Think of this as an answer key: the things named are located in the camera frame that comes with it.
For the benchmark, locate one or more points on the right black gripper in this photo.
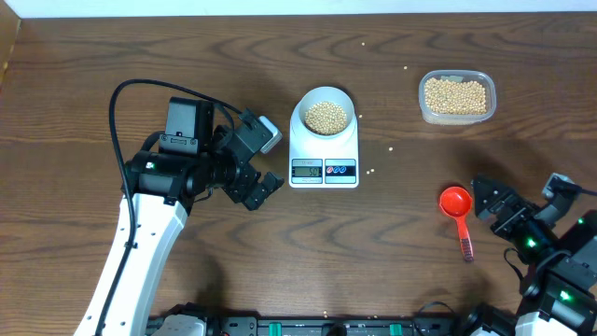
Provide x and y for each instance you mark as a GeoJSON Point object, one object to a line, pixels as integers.
{"type": "Point", "coordinates": [520, 210]}

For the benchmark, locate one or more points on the yellow soybeans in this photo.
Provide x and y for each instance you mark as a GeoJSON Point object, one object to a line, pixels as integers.
{"type": "Point", "coordinates": [443, 96]}

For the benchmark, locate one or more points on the grey round bowl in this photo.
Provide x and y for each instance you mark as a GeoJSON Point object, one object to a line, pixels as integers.
{"type": "Point", "coordinates": [330, 94]}

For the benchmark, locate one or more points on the white digital kitchen scale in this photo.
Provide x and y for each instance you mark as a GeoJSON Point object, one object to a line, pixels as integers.
{"type": "Point", "coordinates": [323, 161]}

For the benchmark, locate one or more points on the soybeans in bowl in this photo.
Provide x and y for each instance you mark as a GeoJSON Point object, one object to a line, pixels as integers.
{"type": "Point", "coordinates": [326, 118]}

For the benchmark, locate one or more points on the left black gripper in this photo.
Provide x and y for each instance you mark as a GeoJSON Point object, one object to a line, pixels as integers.
{"type": "Point", "coordinates": [237, 189]}

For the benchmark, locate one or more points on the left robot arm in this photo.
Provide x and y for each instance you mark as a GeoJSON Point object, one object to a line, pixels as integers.
{"type": "Point", "coordinates": [173, 170]}

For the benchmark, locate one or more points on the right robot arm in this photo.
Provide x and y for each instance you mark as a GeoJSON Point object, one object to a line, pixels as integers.
{"type": "Point", "coordinates": [561, 270]}

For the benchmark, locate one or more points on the red measuring scoop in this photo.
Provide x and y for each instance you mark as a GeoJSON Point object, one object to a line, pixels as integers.
{"type": "Point", "coordinates": [456, 203]}

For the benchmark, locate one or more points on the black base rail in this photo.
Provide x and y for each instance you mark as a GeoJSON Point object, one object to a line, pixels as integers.
{"type": "Point", "coordinates": [192, 319]}

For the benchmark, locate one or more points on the clear plastic container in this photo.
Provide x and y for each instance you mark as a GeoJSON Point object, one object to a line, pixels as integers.
{"type": "Point", "coordinates": [459, 76]}

